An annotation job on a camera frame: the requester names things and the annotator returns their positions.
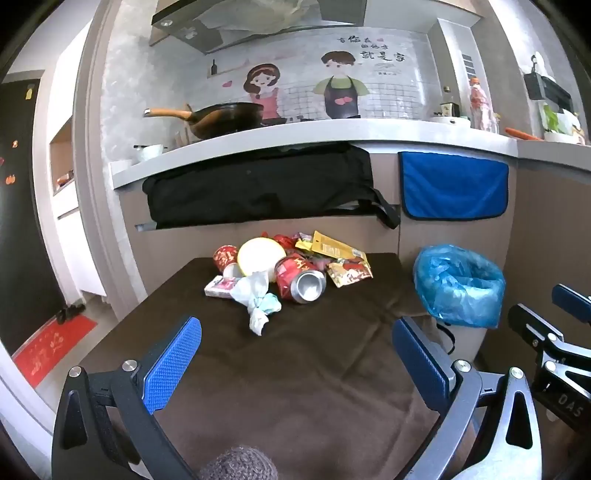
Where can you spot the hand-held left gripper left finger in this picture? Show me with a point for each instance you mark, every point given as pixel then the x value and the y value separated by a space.
pixel 173 364

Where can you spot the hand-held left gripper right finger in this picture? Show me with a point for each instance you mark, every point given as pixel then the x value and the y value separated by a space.
pixel 418 357

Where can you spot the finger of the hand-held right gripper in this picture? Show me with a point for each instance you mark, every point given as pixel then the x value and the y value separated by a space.
pixel 572 297
pixel 531 323

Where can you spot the bin with blue liner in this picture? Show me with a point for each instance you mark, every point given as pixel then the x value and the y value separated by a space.
pixel 457 286

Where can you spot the large yellow packet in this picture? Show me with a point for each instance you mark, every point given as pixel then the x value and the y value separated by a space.
pixel 332 244

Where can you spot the red drink can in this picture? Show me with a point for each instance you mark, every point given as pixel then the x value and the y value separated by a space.
pixel 291 274

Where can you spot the crumpled white tissue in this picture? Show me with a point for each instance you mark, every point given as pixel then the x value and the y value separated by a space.
pixel 254 295

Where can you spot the red snack packet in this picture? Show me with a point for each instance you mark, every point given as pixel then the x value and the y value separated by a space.
pixel 348 272

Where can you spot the black slippers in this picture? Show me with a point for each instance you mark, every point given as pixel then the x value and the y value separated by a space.
pixel 69 313

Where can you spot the grey knitted cloth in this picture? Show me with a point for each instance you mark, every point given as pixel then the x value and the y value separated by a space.
pixel 238 464

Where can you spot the red doormat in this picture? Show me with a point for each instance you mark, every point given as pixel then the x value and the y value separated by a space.
pixel 51 348

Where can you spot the blue towel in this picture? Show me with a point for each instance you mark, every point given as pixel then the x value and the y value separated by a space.
pixel 452 184

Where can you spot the small yellow packet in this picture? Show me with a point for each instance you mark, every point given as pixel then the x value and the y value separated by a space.
pixel 304 244

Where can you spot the red crumpled wrapper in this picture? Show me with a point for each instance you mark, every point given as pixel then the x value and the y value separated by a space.
pixel 284 242

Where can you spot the orange carrot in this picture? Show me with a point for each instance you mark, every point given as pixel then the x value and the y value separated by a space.
pixel 521 134

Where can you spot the green leafy vegetable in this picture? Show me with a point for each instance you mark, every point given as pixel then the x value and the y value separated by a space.
pixel 556 121

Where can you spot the black cloth bag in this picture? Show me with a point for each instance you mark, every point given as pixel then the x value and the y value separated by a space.
pixel 258 184

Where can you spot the white cabinet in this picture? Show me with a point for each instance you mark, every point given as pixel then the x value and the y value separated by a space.
pixel 69 194

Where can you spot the white bowl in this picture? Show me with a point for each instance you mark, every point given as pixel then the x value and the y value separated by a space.
pixel 452 122

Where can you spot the bottle with red wrap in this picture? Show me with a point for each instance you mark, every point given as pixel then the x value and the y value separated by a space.
pixel 480 106

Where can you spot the dark glass bottle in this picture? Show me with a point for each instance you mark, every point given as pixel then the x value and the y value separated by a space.
pixel 449 108

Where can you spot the steel range hood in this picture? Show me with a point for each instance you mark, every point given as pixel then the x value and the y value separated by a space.
pixel 258 23

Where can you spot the black wall rack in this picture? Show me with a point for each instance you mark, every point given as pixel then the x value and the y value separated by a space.
pixel 549 90

